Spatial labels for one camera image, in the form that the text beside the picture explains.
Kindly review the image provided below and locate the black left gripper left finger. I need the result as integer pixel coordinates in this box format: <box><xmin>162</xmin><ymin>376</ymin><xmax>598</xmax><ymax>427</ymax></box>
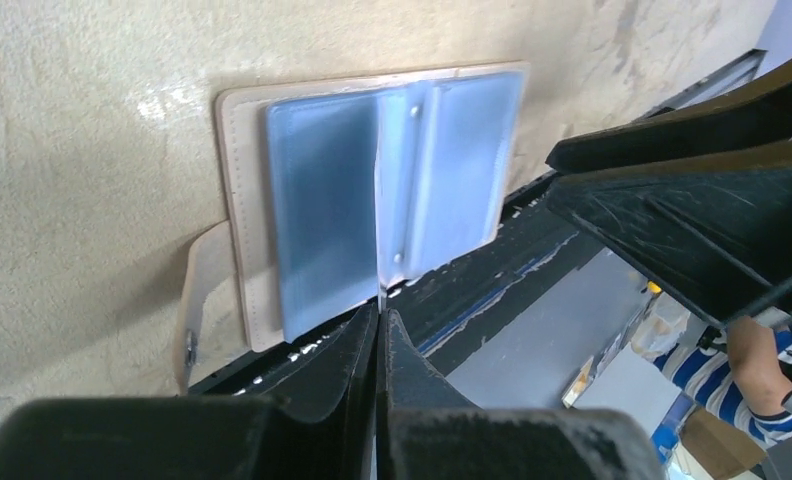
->
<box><xmin>0</xmin><ymin>306</ymin><xmax>379</xmax><ymax>479</ymax></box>

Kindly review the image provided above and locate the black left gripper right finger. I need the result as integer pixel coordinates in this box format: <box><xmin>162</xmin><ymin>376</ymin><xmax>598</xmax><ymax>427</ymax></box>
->
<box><xmin>377</xmin><ymin>309</ymin><xmax>666</xmax><ymax>479</ymax></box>

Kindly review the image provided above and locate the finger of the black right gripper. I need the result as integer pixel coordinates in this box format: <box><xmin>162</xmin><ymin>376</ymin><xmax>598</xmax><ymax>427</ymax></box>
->
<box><xmin>546</xmin><ymin>58</ymin><xmax>792</xmax><ymax>174</ymax></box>
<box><xmin>546</xmin><ymin>140</ymin><xmax>792</xmax><ymax>327</ymax></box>

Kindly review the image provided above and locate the person in striped shirt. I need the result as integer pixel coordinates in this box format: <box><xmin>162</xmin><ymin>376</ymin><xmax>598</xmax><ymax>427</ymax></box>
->
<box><xmin>654</xmin><ymin>317</ymin><xmax>792</xmax><ymax>449</ymax></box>

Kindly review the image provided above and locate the cardboard box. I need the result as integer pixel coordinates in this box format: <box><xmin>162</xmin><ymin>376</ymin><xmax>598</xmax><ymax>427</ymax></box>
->
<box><xmin>680</xmin><ymin>409</ymin><xmax>767</xmax><ymax>479</ymax></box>

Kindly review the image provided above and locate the black front rail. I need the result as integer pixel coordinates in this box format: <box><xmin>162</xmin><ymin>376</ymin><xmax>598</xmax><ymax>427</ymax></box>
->
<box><xmin>179</xmin><ymin>174</ymin><xmax>601</xmax><ymax>395</ymax></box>

